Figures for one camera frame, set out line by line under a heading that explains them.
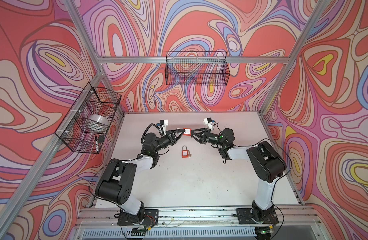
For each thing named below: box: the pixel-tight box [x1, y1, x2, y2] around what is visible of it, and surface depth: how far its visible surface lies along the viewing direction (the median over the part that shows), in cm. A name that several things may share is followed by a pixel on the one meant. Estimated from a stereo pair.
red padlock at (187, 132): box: [183, 127, 192, 136], surface depth 80 cm
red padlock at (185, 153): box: [181, 145, 189, 158], surface depth 97 cm
